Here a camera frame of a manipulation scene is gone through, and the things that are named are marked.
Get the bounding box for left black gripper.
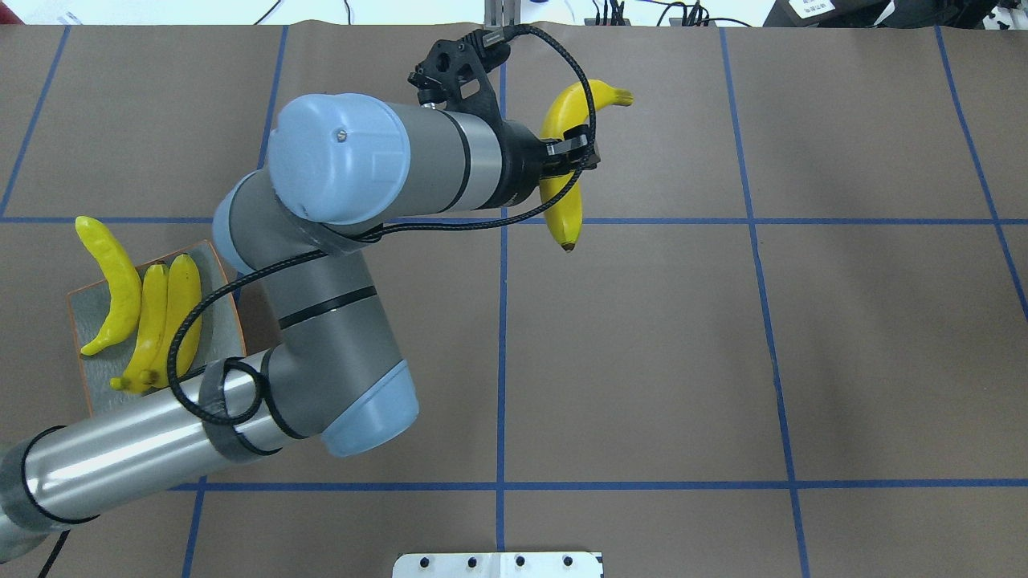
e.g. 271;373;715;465
500;120;602;208

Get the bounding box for yellow banana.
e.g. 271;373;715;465
74;215;142;357
539;79;634;252
139;253;201;390
108;261;169;394

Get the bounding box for yellow banana back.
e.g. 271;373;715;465
74;215;142;357

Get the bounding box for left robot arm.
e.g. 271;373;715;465
2;92;595;562

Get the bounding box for grey square plate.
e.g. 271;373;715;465
66;240;246;417

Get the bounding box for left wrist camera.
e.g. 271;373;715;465
407;28;511;127

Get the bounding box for aluminium frame post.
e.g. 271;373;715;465
482;0;524;31

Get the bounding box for white pedestal column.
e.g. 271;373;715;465
390;550;605;577

